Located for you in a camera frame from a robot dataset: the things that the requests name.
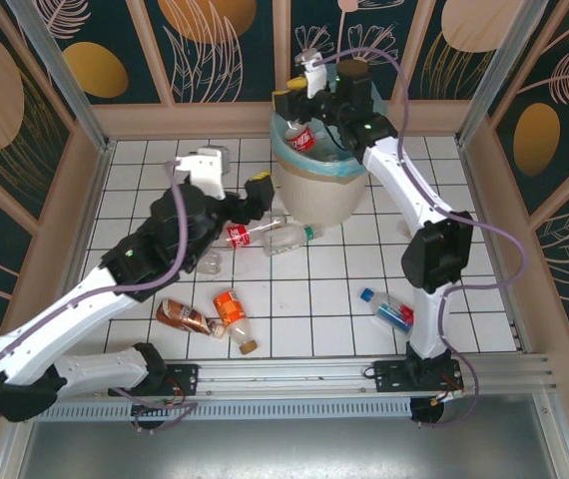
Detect galvanized metal sheet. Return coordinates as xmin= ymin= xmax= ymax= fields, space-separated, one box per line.
xmin=14 ymin=418 xmax=565 ymax=479

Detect clear bottle white green cap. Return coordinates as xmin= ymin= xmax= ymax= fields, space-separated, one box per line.
xmin=262 ymin=224 xmax=326 ymax=257

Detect thin orange wires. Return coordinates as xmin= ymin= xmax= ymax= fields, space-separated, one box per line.
xmin=164 ymin=381 xmax=189 ymax=406
xmin=433 ymin=371 xmax=465 ymax=403

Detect blue red label plastic bottle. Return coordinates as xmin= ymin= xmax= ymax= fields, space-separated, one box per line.
xmin=360 ymin=287 xmax=415 ymax=331

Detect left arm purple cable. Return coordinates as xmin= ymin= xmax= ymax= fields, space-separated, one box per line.
xmin=0 ymin=160 xmax=201 ymax=435

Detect light blue bin liner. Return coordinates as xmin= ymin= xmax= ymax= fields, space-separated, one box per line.
xmin=270 ymin=87 xmax=390 ymax=180

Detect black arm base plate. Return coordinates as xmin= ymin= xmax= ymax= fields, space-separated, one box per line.
xmin=373 ymin=358 xmax=465 ymax=395
xmin=162 ymin=362 xmax=201 ymax=398

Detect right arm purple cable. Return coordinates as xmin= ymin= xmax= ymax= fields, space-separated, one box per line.
xmin=313 ymin=48 xmax=530 ymax=429

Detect brown label plastic bottle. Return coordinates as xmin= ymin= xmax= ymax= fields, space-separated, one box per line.
xmin=156 ymin=297 xmax=227 ymax=340

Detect orange label plastic bottle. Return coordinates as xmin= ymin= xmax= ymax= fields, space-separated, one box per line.
xmin=213 ymin=287 xmax=259 ymax=355

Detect aluminium mounting rail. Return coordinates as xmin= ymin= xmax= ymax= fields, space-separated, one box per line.
xmin=109 ymin=352 xmax=560 ymax=400

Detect aluminium frame post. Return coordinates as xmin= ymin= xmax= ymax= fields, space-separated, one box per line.
xmin=7 ymin=0 xmax=116 ymax=151
xmin=456 ymin=0 xmax=550 ymax=146

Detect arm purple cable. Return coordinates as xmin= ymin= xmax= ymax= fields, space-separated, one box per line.
xmin=0 ymin=160 xmax=201 ymax=435
xmin=313 ymin=48 xmax=530 ymax=429

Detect aluminium side rail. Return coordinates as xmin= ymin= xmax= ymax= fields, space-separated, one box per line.
xmin=39 ymin=139 xmax=116 ymax=360
xmin=456 ymin=139 xmax=533 ymax=353

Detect beige plastic bin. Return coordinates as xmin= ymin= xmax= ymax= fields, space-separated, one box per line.
xmin=273 ymin=149 xmax=368 ymax=230

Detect grey slotted cable duct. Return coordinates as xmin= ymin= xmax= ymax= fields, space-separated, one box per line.
xmin=39 ymin=401 xmax=413 ymax=421

